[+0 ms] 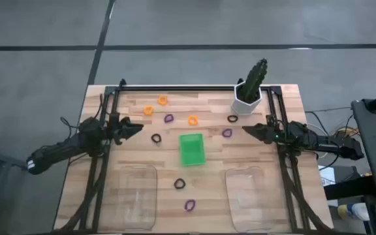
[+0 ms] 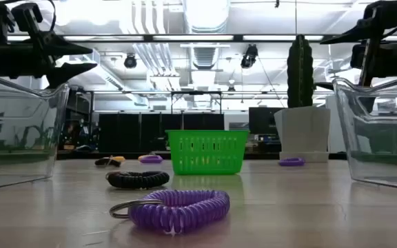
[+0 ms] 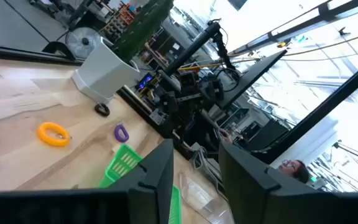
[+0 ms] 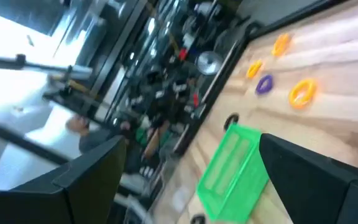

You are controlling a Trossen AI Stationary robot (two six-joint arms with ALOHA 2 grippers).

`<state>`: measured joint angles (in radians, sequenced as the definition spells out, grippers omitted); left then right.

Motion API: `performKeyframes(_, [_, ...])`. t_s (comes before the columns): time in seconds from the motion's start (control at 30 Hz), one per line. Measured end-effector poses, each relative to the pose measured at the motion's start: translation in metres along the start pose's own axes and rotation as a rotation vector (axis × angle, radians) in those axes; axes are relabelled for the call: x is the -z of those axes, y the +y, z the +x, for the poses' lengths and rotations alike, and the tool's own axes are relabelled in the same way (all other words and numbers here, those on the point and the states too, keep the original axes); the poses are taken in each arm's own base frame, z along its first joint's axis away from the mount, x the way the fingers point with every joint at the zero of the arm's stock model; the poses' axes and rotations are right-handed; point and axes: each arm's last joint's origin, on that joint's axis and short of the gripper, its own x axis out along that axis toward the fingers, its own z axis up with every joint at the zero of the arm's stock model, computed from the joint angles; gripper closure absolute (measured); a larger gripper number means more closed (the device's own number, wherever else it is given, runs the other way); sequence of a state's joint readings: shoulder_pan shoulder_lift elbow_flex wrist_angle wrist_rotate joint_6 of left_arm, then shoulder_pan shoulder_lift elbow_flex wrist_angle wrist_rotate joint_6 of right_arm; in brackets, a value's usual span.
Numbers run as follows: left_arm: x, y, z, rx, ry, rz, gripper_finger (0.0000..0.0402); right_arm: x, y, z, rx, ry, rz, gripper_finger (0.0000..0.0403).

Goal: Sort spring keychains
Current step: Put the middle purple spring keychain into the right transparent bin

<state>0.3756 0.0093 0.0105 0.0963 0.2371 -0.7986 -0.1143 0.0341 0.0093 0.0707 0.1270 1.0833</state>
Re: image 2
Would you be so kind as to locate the green plastic basket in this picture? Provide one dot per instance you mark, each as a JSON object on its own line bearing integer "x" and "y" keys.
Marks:
{"x": 207, "y": 137}

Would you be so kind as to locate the black cabinet row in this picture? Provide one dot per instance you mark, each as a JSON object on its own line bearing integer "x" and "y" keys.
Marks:
{"x": 133, "y": 132}

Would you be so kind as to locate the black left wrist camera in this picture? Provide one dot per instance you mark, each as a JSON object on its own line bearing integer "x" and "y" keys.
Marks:
{"x": 26, "y": 12}

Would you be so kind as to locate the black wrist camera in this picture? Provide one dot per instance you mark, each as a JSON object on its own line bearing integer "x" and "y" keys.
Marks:
{"x": 26, "y": 12}
{"x": 383, "y": 13}

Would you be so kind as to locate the white square planter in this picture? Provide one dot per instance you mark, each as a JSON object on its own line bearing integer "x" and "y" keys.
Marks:
{"x": 303, "y": 132}

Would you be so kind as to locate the black ceiling spotlight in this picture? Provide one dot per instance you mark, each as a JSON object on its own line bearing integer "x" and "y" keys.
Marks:
{"x": 130, "y": 61}
{"x": 249, "y": 56}

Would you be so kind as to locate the silver round air duct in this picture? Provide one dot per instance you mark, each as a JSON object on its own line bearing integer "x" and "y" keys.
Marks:
{"x": 206, "y": 13}

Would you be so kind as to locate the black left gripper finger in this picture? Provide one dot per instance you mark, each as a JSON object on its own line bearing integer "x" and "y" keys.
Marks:
{"x": 60, "y": 46}
{"x": 67, "y": 72}

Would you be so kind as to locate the tall green cactus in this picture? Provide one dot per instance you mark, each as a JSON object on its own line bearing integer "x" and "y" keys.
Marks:
{"x": 300, "y": 70}

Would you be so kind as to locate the black monitor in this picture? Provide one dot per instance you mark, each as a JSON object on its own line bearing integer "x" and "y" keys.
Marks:
{"x": 262, "y": 120}

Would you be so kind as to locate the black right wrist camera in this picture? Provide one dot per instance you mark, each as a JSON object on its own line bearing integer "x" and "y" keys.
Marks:
{"x": 383, "y": 13}

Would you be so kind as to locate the clear plastic bin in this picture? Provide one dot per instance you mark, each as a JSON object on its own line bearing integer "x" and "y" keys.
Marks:
{"x": 374, "y": 168}
{"x": 19, "y": 165}

